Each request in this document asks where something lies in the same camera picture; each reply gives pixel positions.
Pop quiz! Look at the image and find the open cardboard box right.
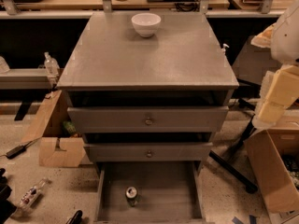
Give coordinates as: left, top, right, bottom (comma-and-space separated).
245, 116, 299, 213

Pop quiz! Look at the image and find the brass top drawer knob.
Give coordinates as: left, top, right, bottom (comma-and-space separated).
145, 117, 153, 126

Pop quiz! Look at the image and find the grey drawer cabinet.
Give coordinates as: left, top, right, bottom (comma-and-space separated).
56, 10, 240, 224

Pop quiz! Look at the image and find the clear bottle on shelf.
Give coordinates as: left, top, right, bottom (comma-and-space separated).
44, 52, 59, 76

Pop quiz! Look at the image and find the brass middle drawer knob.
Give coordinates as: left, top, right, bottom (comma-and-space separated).
146, 150, 153, 158

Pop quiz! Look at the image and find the white pump dispenser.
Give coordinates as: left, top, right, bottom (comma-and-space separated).
221, 43, 230, 54

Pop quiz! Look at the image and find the plastic bottle on floor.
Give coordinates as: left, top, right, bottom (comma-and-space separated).
18, 177, 50, 212

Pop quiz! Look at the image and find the grey low shelf left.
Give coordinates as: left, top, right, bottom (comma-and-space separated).
0, 68, 58, 90

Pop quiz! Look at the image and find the grey top drawer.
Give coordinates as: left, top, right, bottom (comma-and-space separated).
67, 106, 228, 133

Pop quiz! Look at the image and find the grey middle drawer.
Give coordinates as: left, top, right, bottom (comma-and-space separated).
84, 143, 212, 162

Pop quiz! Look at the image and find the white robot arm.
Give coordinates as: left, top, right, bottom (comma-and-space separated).
251, 0, 299, 130

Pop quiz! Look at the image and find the grey open bottom drawer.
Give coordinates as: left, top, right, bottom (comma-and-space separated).
94, 161, 206, 224

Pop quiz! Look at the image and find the cardboard box left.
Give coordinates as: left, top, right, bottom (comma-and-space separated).
22, 91, 89, 167

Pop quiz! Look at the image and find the green soda can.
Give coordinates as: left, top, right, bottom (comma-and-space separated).
125, 186, 138, 207

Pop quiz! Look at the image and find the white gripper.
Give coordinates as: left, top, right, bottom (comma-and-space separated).
252, 65, 299, 129

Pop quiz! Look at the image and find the white ceramic bowl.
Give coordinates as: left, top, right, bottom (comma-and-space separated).
131, 13, 162, 37

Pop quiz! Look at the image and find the black power adapter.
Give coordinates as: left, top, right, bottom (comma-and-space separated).
6, 145, 26, 160

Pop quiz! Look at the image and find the brass drawer knob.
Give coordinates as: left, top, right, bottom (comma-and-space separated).
146, 150, 153, 158
145, 117, 153, 126

